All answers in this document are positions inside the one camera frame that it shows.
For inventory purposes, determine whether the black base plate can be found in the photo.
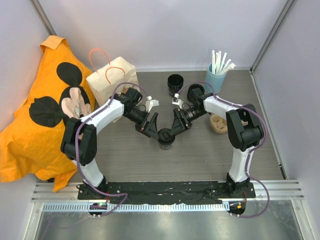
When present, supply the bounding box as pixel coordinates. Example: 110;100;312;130
76;181;256;205

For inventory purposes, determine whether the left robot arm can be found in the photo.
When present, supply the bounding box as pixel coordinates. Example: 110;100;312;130
60;87;159;200

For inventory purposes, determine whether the dark coffee cup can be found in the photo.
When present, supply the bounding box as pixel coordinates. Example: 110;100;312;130
159;141;173;150

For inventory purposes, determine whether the light blue straw holder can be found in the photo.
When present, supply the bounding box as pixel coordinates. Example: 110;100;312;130
205;63;227;94

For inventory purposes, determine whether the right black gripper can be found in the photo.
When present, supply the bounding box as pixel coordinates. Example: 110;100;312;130
170;107;207;136

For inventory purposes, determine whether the white paper takeout bag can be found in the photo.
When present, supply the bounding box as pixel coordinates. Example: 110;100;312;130
86;56;140;107

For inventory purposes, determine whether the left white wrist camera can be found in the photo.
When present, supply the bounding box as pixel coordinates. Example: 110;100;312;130
144;96;159;113

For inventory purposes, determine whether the lidded black coffee cup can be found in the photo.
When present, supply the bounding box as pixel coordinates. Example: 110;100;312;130
187;83;205;103

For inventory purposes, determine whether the black cup lid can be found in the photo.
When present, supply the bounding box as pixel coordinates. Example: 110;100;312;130
157;128;175;145

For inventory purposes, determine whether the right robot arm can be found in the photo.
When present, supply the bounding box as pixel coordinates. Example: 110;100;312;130
169;89;265;198

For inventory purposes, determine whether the bottom pulp cup carrier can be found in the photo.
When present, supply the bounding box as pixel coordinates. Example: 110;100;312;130
210;114;228;134

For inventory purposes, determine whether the orange mickey mouse bag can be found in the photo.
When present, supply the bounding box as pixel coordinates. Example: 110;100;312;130
0;35;96;192

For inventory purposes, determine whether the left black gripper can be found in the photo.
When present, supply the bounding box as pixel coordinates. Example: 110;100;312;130
123;107;159;140

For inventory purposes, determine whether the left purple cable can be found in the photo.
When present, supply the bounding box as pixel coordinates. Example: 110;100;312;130
74;81;152;201

